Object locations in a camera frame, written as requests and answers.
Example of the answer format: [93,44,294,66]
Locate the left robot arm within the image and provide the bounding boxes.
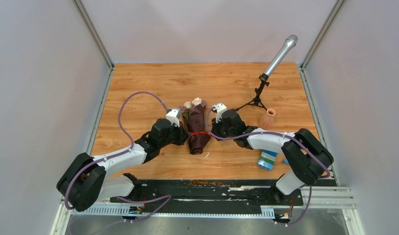
[56,118,190,212]

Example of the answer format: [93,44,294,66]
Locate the red ribbon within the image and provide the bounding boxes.
[189,131,213,138]

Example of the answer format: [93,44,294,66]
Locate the black tripod stand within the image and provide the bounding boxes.
[235,73,269,111]

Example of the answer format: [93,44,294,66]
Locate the pink ribbed vase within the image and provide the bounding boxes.
[258,108,276,129]

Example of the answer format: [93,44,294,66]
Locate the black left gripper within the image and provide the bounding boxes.
[159,120,191,148]

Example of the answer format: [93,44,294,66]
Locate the blue triangular toy block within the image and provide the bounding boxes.
[283,159,290,166]

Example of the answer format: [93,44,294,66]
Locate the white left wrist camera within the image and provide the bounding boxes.
[166,108,183,128]

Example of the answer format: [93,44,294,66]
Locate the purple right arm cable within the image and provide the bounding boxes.
[205,108,331,179]

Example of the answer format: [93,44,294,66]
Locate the maroon flower bouquet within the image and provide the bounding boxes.
[182,97,211,155]

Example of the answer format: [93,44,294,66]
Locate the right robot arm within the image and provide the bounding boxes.
[207,103,334,205]

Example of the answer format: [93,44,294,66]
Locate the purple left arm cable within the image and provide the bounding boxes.
[64,91,170,211]

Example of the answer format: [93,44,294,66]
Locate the colourful toy block stack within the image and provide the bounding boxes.
[258,150,278,171]

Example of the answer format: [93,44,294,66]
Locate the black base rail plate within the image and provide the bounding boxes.
[127,179,304,214]

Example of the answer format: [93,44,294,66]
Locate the silver microphone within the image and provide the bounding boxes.
[261,34,298,81]

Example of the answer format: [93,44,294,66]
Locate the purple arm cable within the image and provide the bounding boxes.
[205,108,331,179]
[64,91,170,211]

